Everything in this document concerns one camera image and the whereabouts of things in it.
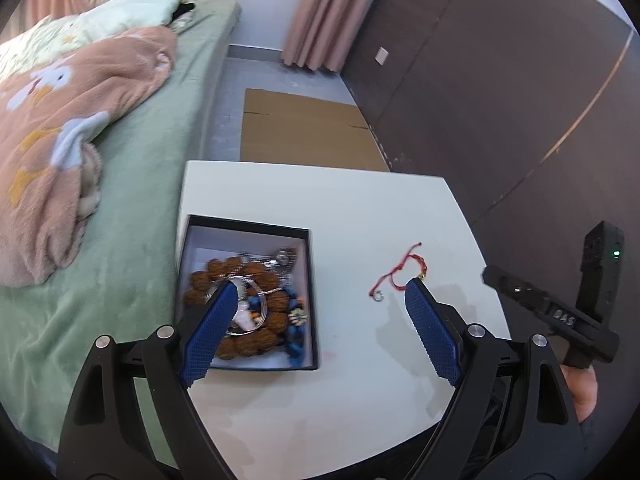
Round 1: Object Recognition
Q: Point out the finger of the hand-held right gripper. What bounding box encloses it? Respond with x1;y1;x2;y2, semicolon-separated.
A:
482;265;556;318

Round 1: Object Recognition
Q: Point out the red string bracelet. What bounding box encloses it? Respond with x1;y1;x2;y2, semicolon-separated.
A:
369;242;428;303

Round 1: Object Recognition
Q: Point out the flat brown cardboard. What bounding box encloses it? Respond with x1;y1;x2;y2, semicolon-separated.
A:
240;88;391;173

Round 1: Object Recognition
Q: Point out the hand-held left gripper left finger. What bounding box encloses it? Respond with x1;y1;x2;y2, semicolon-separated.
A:
57;280;238;480

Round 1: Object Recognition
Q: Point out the pink flower blanket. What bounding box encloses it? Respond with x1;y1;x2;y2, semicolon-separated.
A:
0;25;178;288

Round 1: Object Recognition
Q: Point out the white pillow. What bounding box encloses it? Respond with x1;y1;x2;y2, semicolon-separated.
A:
0;0;196;61

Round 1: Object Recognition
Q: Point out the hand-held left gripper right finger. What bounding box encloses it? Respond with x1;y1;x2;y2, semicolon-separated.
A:
400;276;586;480

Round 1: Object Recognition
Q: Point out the black jewelry box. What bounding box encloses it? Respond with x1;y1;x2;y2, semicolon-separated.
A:
172;214;321;373

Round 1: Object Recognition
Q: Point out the pile of bead bracelets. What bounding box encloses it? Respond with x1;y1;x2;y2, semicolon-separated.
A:
182;246;307;368

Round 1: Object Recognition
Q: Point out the bed with green sheet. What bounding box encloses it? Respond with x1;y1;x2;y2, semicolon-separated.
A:
0;0;243;456

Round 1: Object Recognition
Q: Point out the white side table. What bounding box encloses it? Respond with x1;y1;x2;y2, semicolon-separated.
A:
175;160;512;480

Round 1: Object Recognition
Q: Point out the person's right hand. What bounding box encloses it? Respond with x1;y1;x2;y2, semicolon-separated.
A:
560;365;599;423

